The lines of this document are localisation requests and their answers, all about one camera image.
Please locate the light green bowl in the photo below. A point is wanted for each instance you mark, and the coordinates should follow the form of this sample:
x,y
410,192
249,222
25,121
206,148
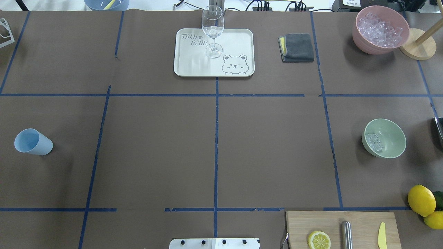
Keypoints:
x,y
391,135

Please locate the light blue plastic cup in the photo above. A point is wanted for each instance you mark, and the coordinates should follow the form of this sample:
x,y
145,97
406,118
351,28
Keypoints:
x,y
31,141

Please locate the ice cubes in green bowl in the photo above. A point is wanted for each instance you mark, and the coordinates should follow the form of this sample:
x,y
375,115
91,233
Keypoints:
x,y
374,142

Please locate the blue bowl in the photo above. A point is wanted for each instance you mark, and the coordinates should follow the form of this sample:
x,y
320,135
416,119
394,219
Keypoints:
x,y
98,5

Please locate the pink bowl with ice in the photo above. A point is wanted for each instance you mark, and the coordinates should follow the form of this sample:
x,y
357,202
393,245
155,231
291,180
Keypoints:
x,y
379,30

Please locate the grey yellow folded cloth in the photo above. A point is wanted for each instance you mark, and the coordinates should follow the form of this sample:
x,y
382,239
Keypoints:
x,y
296,48

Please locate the clear wine glass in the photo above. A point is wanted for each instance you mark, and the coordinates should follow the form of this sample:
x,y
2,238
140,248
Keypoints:
x,y
212,24

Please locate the halved lemon slice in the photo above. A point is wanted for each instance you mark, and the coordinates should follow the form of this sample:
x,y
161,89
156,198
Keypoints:
x,y
319,240

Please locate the yellow plastic fork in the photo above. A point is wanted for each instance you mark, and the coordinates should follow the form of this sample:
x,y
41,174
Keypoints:
x,y
109,5

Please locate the yellow plastic knife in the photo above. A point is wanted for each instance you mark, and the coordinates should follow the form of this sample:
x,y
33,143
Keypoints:
x,y
382,243

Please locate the wooden paper towel stand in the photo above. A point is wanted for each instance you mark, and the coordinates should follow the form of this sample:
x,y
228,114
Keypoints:
x,y
420,45

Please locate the whole yellow lemon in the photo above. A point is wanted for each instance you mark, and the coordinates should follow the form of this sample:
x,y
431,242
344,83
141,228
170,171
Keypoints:
x,y
421,200

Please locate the green lime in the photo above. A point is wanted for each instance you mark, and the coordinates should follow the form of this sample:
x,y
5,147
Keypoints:
x,y
438,195

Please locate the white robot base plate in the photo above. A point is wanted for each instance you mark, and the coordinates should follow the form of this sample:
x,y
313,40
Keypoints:
x,y
215,243

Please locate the white wire cup rack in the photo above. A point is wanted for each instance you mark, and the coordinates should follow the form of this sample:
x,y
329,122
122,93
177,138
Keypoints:
x,y
6,34

